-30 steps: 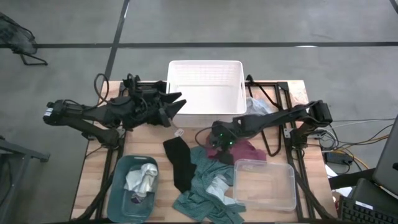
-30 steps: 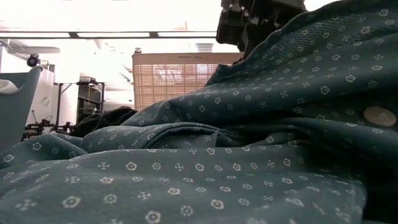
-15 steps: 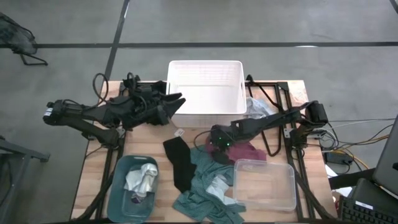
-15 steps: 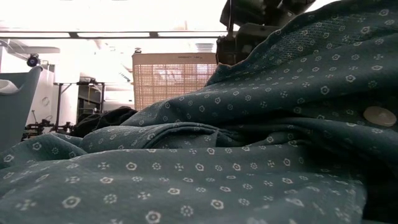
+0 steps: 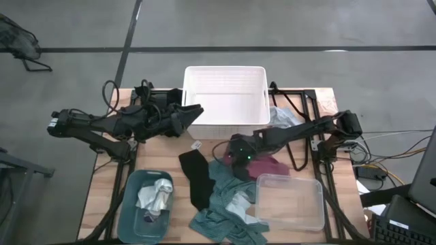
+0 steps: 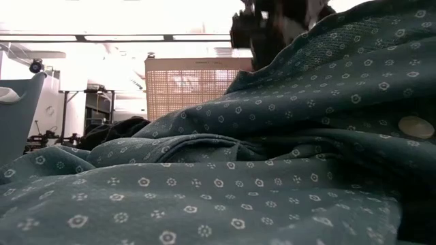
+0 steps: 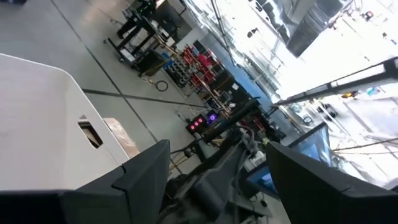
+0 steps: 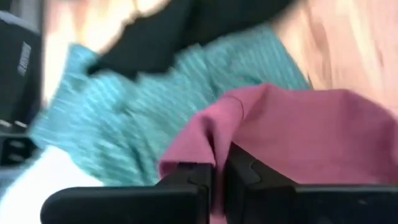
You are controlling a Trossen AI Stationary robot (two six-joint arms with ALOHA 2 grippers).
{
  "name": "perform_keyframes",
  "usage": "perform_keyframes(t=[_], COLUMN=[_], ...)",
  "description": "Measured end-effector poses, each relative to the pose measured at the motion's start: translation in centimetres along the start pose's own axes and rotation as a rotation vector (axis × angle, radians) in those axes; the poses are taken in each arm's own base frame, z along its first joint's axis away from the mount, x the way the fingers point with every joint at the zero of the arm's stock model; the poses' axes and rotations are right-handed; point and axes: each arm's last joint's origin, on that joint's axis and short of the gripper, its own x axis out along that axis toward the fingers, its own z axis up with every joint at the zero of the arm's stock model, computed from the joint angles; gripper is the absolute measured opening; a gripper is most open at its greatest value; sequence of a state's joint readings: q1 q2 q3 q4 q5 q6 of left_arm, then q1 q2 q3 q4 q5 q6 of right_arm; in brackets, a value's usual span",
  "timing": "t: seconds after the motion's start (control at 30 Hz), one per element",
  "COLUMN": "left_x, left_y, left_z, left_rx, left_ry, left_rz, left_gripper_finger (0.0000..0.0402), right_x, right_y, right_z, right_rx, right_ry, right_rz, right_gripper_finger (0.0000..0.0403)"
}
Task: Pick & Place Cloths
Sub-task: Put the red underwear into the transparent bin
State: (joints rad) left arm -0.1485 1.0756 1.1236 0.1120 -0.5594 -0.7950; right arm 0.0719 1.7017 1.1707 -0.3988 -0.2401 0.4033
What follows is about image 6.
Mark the white perforated plastic basket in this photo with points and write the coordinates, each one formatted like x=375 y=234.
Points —
x=177 y=88

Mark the small black knob behind basket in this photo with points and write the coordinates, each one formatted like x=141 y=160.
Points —
x=151 y=55

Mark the dark green flower-patterned cloth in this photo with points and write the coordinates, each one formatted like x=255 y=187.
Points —
x=238 y=187

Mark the black cloth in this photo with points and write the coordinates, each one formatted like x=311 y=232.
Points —
x=116 y=131

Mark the black machinery on bench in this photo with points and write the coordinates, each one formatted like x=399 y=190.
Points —
x=41 y=139

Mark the black-legged background table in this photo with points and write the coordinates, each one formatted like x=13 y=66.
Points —
x=64 y=112

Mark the grey-blue plastic bin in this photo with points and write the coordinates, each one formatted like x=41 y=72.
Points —
x=17 y=132

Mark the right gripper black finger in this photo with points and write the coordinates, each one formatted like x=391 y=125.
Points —
x=264 y=54

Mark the black camera on pole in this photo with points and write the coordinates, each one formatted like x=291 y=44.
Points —
x=35 y=66

